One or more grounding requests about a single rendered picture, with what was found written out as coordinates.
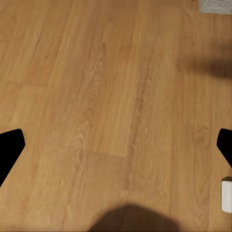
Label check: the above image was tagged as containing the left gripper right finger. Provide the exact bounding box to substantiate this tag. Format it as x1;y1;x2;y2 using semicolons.
217;128;232;167

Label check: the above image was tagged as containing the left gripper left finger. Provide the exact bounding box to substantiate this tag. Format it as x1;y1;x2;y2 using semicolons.
0;129;25;187

